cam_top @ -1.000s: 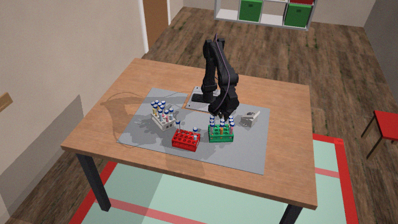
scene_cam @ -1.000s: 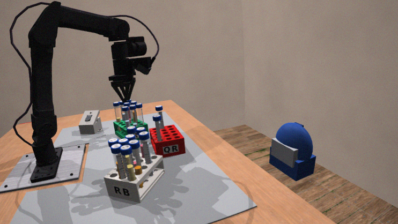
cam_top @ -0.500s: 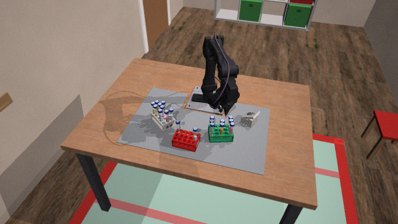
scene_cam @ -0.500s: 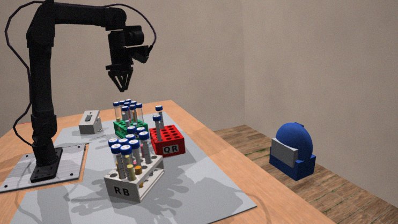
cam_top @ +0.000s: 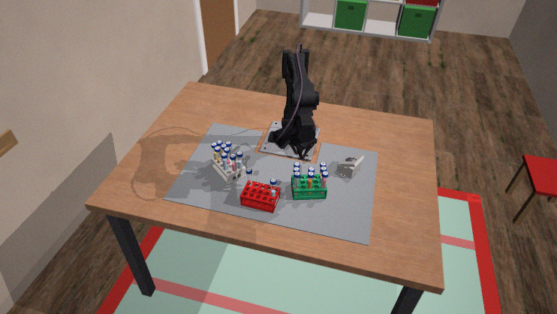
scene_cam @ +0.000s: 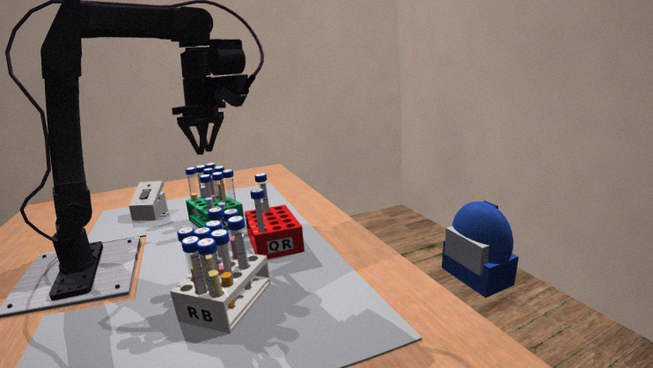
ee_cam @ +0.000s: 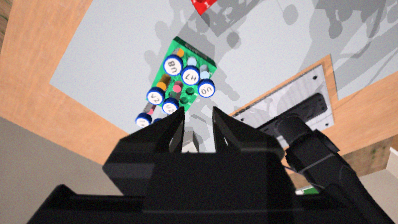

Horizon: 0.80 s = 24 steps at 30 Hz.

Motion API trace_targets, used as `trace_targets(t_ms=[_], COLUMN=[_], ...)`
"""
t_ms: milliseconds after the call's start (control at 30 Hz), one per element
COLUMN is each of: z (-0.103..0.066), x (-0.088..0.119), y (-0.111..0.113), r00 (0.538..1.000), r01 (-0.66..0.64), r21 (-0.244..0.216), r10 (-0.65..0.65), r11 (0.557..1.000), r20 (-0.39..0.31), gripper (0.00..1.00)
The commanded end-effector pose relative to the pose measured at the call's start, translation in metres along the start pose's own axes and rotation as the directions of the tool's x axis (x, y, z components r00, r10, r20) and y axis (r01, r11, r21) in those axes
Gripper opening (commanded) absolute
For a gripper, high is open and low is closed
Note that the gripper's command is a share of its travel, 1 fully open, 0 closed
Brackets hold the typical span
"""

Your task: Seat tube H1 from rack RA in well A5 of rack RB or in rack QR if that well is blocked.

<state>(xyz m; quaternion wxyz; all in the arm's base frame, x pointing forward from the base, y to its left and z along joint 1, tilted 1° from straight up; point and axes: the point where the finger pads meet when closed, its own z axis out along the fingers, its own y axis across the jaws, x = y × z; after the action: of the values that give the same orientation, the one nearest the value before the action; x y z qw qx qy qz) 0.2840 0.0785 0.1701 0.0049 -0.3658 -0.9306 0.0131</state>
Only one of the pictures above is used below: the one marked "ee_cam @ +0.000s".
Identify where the grey bench mat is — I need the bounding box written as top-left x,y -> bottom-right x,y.
49,0 -> 398,152

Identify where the red tube rack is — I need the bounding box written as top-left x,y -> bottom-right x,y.
190,0 -> 217,15

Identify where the green tube rack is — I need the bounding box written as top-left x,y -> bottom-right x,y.
151,36 -> 217,113

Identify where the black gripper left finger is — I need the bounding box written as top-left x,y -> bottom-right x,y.
112,106 -> 185,152

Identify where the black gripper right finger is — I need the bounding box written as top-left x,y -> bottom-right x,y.
212,106 -> 285,161

